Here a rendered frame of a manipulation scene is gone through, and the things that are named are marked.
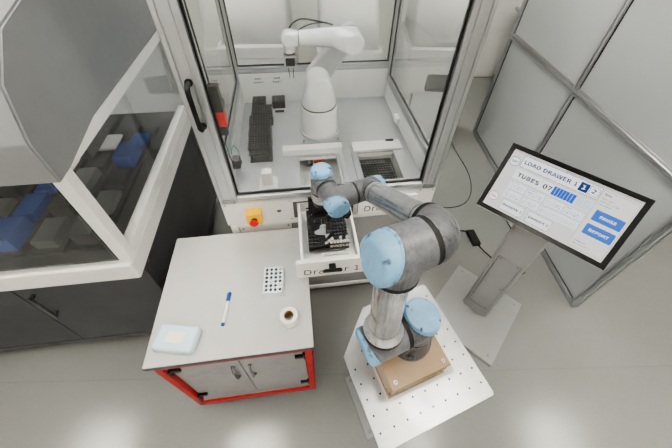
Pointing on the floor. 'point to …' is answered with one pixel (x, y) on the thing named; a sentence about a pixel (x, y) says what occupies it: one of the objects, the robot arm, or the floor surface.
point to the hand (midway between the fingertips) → (327, 231)
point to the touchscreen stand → (489, 295)
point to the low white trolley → (236, 318)
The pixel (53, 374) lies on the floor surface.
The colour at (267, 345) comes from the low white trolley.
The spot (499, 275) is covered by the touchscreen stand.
